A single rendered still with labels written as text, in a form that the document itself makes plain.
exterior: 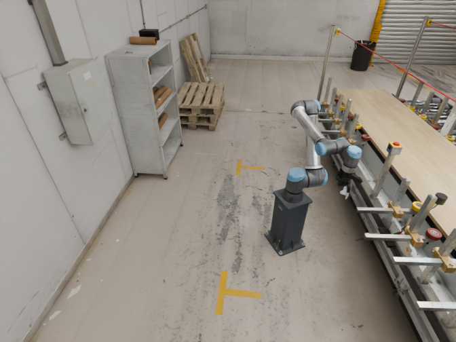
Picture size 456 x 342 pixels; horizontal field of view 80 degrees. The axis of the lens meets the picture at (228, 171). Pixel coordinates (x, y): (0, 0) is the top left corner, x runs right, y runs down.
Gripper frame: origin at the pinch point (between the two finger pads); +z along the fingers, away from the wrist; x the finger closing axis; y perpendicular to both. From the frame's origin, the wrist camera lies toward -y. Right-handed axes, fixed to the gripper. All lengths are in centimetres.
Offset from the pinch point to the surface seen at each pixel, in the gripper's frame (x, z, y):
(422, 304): 82, -2, -17
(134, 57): -116, -60, 193
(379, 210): 7.4, 8.1, -24.8
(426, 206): 27.5, -16.4, -37.3
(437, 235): 32, 3, -50
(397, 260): 58, -2, -15
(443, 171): -42, 4, -89
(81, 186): -20, 32, 225
